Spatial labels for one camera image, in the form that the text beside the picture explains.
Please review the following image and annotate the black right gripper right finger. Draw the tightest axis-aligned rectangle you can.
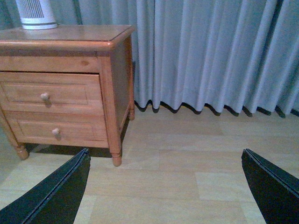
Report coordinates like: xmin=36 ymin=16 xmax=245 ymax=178
xmin=242 ymin=149 xmax=299 ymax=224

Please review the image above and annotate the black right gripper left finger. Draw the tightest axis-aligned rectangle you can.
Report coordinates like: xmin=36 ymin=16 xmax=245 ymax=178
xmin=0 ymin=148 xmax=91 ymax=224

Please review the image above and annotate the wooden top drawer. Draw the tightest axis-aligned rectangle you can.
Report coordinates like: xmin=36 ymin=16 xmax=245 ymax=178
xmin=0 ymin=72 xmax=104 ymax=116

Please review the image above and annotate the wooden drawer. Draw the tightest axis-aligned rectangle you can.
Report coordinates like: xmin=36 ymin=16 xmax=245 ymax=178
xmin=0 ymin=72 xmax=104 ymax=116
xmin=4 ymin=112 xmax=108 ymax=148

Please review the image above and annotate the wooden bottom drawer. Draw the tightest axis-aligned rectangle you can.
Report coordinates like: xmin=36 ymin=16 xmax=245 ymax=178
xmin=4 ymin=112 xmax=108 ymax=148

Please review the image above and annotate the wooden nightstand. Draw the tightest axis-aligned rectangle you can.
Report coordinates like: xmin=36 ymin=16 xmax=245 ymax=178
xmin=0 ymin=25 xmax=135 ymax=166

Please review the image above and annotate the grey curtain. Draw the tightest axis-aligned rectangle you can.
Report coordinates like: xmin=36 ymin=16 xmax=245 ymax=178
xmin=0 ymin=0 xmax=299 ymax=117

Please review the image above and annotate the white cylindrical air purifier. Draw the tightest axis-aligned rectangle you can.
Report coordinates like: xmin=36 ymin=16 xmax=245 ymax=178
xmin=16 ymin=0 xmax=58 ymax=30

